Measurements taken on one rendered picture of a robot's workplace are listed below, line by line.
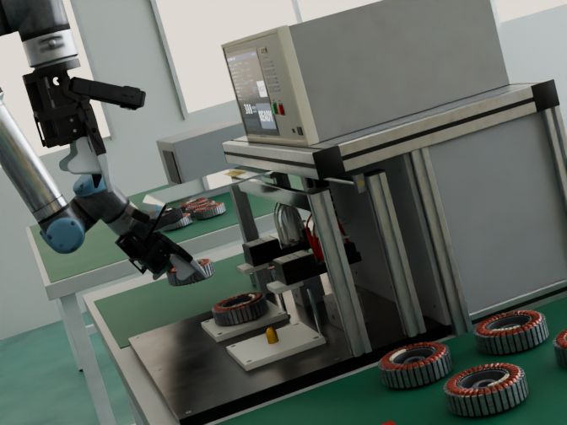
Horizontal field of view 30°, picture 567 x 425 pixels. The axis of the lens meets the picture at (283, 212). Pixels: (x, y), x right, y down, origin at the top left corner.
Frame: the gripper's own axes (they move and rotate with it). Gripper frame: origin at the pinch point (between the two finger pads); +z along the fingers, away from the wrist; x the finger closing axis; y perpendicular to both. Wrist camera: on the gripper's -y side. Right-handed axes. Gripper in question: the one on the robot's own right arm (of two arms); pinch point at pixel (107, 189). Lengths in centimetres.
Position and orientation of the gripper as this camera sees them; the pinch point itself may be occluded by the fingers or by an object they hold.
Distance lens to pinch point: 162.9
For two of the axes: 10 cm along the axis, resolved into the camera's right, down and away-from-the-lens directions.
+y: -9.1, 3.0, -2.7
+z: 2.6, 9.5, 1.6
